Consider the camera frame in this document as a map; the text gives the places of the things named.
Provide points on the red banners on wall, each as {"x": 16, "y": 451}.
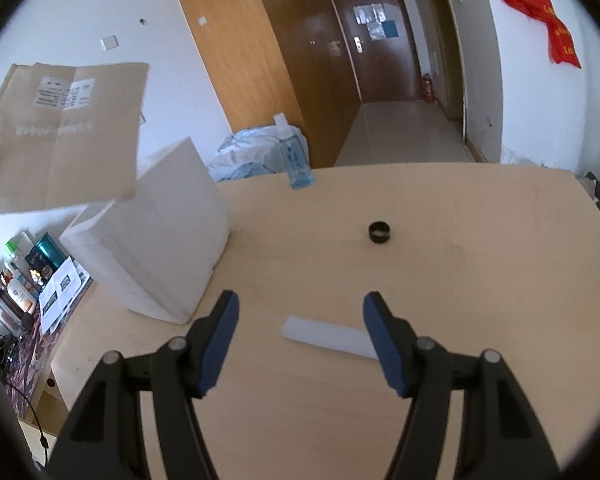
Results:
{"x": 560, "y": 41}

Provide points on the white foam strip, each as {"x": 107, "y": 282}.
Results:
{"x": 329, "y": 336}

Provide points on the teal cardboard box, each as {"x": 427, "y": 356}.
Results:
{"x": 591, "y": 185}

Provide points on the dark brown entrance door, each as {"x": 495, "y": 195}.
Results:
{"x": 382, "y": 49}

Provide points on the red fire extinguisher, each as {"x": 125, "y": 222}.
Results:
{"x": 428, "y": 93}

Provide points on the white foam box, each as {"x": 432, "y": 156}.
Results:
{"x": 155, "y": 251}

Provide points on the clear blue spray bottle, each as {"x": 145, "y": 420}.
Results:
{"x": 294, "y": 157}

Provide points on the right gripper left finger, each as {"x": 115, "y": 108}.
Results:
{"x": 105, "y": 435}

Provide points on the brown paper sheet with label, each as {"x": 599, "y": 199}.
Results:
{"x": 69, "y": 135}

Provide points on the cluttered side shelf items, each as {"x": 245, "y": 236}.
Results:
{"x": 40, "y": 284}

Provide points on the side room doorway frame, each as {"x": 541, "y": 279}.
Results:
{"x": 448, "y": 64}

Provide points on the wooden wardrobe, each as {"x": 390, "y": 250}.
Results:
{"x": 269, "y": 57}

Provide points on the white plastic bag bundle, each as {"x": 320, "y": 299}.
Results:
{"x": 252, "y": 153}

